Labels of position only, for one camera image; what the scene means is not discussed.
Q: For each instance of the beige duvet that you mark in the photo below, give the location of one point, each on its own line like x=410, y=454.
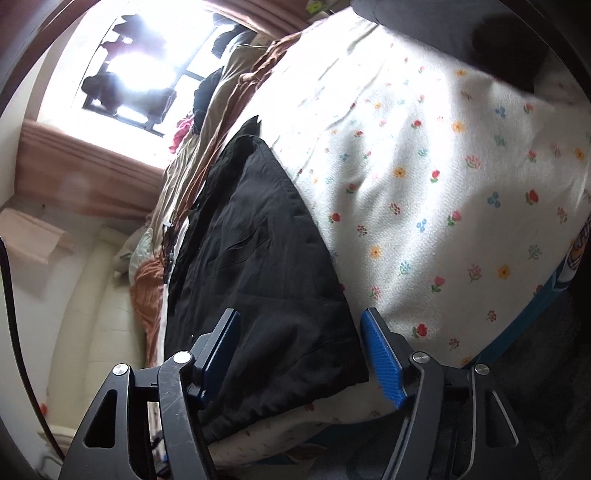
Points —
x=221, y=101

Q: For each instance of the black folded garment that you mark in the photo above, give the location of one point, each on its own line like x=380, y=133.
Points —
x=461, y=32

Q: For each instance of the black framed window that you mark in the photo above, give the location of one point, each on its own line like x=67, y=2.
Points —
x=138, y=121

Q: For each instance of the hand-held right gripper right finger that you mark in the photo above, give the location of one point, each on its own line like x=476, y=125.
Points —
x=381, y=355

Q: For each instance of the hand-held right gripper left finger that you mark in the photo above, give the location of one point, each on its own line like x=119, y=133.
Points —
x=221, y=355

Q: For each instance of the cream padded headboard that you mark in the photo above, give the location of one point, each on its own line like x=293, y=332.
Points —
x=92, y=323

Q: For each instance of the black clothes pile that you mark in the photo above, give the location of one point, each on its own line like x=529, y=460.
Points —
x=210, y=92

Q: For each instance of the black button-up jacket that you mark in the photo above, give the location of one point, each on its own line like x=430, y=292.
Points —
x=258, y=258

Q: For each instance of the light green pillow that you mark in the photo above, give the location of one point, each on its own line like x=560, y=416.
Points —
x=138, y=251

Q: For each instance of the dark hanging garment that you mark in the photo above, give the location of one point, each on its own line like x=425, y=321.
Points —
x=131, y=32
x=99, y=87

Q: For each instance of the green small item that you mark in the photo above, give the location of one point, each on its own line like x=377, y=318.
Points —
x=316, y=5

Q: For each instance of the cream hanging cloth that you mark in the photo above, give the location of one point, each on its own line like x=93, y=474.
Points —
x=32, y=233

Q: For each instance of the orange blanket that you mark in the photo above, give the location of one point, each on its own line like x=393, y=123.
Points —
x=147, y=286

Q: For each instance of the dark clothes on windowsill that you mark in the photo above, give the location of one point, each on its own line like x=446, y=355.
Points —
x=231, y=41

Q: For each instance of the pink clothes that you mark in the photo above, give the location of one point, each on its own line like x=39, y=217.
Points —
x=182, y=134

